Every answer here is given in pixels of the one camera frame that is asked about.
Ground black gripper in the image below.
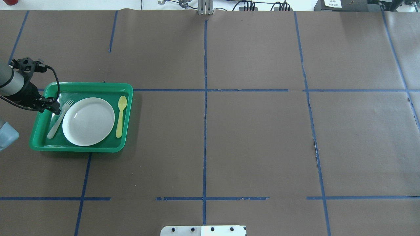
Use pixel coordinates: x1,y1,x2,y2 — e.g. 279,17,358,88
17,82,61,115

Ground pale grey plastic fork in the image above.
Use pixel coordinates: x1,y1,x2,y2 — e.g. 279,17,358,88
47,100,74,139

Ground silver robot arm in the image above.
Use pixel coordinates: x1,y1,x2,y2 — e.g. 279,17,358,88
0,58,61,115

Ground white round plate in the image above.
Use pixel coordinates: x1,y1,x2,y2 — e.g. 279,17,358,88
62,97,115,147

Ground yellow plastic spoon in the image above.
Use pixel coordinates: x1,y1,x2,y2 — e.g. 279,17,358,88
115,96,128,138

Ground black box with label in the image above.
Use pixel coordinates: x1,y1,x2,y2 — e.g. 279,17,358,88
314,0,368,12

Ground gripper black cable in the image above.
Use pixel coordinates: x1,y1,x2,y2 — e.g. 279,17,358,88
39,64,61,103

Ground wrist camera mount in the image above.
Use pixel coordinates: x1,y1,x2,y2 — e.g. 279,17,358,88
10,58,48,80

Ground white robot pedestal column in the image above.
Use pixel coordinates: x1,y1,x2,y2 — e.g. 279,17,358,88
160,225,247,236

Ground aluminium frame post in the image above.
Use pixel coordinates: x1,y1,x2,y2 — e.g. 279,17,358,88
197,0,214,15

